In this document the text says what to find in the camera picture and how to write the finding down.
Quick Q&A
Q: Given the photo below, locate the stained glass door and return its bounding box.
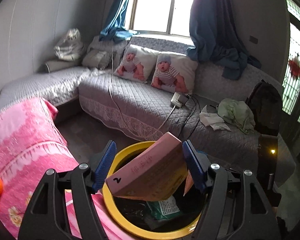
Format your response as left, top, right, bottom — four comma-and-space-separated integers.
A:
282, 0, 300, 123

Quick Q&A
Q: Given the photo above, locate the left baby print pillow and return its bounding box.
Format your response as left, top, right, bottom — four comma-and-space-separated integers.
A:
114, 44, 159, 83

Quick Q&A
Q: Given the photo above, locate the white power strip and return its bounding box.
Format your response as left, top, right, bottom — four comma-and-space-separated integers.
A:
171, 92, 189, 108

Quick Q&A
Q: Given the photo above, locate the grey bolster cushion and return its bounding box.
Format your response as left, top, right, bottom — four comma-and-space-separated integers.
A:
44, 60, 81, 73

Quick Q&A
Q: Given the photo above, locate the black backpack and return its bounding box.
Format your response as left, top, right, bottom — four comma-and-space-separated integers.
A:
245, 80, 283, 136

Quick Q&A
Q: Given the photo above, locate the white crumpled paper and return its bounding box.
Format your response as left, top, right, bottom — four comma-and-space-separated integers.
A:
199, 105, 231, 132

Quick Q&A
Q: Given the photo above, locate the grey quilted corner sofa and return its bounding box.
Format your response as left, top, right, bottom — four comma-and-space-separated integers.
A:
0, 37, 296, 187

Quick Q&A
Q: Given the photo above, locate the pink floral table cloth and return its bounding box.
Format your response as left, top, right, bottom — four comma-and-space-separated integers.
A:
0, 98, 132, 239

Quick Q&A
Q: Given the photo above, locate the right baby print pillow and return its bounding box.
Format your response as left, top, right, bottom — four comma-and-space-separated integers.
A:
151, 51, 198, 94

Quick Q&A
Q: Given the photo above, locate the light green cloth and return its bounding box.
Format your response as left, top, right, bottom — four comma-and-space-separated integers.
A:
217, 98, 255, 134

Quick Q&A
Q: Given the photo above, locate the silver plastic bag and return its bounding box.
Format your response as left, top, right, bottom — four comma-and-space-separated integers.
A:
54, 28, 85, 61

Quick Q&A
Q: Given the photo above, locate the baby print pillow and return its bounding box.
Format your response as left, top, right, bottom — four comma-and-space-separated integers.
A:
151, 51, 198, 94
114, 44, 159, 83

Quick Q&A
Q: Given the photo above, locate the window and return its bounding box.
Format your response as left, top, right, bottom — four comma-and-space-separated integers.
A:
125, 0, 193, 37

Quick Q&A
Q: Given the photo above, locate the grey square cushion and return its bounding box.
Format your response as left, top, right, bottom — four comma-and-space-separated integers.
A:
82, 49, 112, 70

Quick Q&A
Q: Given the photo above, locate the dark blue right curtain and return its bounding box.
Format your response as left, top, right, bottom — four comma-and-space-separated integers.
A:
186, 0, 262, 80

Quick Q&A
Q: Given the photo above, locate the black plastic bag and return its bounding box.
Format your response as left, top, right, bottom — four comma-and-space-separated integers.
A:
114, 197, 150, 230

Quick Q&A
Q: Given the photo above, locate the yellow rimmed trash bin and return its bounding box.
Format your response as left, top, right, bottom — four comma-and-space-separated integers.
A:
102, 141, 200, 239

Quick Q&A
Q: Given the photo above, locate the blue left curtain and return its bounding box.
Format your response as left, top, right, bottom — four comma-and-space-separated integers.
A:
99, 0, 136, 44

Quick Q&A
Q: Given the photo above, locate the white power cable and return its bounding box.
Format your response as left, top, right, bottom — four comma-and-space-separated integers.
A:
107, 43, 177, 142

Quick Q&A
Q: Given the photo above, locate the pink cardboard box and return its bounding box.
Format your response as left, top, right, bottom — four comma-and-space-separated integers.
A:
105, 132, 188, 202

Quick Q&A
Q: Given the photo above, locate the green white snack bag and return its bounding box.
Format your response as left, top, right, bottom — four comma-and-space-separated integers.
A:
146, 196, 183, 220

